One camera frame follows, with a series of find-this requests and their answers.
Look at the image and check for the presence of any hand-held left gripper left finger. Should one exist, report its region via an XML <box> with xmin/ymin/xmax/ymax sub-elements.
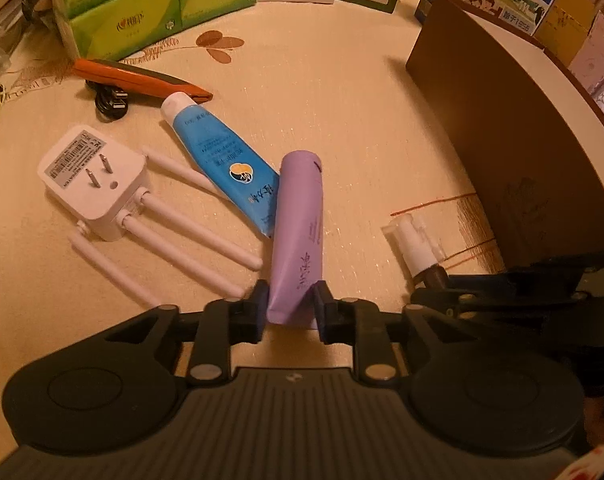
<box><xmin>97</xmin><ymin>280</ymin><xmax>271</xmax><ymax>381</ymax></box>

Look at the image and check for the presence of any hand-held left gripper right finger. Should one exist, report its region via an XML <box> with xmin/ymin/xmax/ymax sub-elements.
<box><xmin>313</xmin><ymin>280</ymin><xmax>483</xmax><ymax>381</ymax></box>

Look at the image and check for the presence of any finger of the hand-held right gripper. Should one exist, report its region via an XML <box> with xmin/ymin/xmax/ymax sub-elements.
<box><xmin>443</xmin><ymin>254</ymin><xmax>591</xmax><ymax>294</ymax></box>
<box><xmin>410</xmin><ymin>288</ymin><xmax>548</xmax><ymax>332</ymax></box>

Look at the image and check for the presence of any purple tube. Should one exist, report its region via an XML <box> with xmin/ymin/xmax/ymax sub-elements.
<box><xmin>265</xmin><ymin>150</ymin><xmax>325</xmax><ymax>331</ymax></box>

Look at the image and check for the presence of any brown shoe box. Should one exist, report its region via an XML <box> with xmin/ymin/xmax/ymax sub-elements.
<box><xmin>406</xmin><ymin>0</ymin><xmax>604</xmax><ymax>281</ymax></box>

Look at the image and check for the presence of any red and white printed cloth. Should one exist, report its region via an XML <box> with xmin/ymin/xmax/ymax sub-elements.
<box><xmin>560</xmin><ymin>442</ymin><xmax>604</xmax><ymax>480</ymax></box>

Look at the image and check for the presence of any blue tube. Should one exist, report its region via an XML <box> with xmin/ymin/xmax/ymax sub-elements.
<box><xmin>160</xmin><ymin>91</ymin><xmax>281</xmax><ymax>239</ymax></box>

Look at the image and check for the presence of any beige embroidered tablecloth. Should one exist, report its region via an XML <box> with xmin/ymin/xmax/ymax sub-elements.
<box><xmin>0</xmin><ymin>0</ymin><xmax>604</xmax><ymax>377</ymax></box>

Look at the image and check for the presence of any white plug-in wifi extender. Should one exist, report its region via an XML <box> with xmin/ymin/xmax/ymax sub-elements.
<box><xmin>37</xmin><ymin>126</ymin><xmax>264</xmax><ymax>309</ymax></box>

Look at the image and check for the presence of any gold cardboard box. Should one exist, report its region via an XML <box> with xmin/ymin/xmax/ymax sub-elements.
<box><xmin>534</xmin><ymin>0</ymin><xmax>597</xmax><ymax>69</ymax></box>

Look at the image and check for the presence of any orange pen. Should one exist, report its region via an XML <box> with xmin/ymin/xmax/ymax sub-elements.
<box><xmin>73</xmin><ymin>58</ymin><xmax>213</xmax><ymax>102</ymax></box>

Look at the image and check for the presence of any bundle of green tissue packets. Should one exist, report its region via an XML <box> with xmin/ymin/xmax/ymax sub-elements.
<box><xmin>42</xmin><ymin>0</ymin><xmax>261</xmax><ymax>59</ymax></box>

